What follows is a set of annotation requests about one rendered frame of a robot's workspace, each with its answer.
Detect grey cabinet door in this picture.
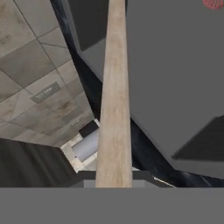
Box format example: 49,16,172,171
59,0,110,84
125,0,224,180

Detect red round thing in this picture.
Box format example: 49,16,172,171
202,0,224,10

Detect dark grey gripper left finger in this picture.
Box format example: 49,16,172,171
68,170,97,188

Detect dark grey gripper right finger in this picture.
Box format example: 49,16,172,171
132,170,177,188

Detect dark streaked panel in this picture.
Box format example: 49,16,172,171
0,136,79,188

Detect light wooden cutting board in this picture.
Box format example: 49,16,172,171
94,0,134,188

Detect pale grey cylinder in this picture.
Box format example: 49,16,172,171
60,117,102,173

